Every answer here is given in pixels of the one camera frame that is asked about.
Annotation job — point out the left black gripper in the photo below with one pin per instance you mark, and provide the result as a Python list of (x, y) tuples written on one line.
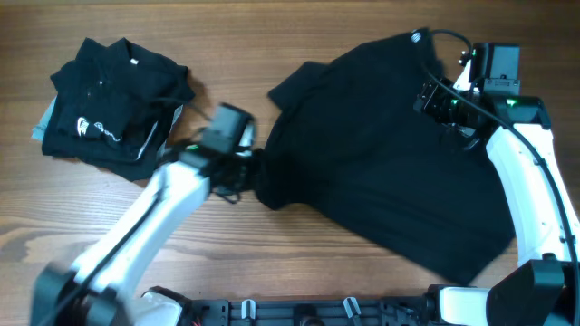
[(236, 186)]

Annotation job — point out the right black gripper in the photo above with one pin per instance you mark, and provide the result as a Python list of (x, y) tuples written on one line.
[(429, 100)]

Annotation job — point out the black t-shirt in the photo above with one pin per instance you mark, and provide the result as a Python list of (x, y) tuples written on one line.
[(349, 143)]

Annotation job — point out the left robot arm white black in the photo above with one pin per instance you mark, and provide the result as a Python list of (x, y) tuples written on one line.
[(98, 288)]

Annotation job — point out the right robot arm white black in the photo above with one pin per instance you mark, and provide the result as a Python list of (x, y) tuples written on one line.
[(485, 105)]

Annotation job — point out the stack of folded black clothes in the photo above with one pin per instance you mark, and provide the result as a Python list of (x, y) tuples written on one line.
[(115, 107)]

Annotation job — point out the light grey folded garment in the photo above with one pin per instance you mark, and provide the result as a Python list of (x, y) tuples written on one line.
[(39, 130)]

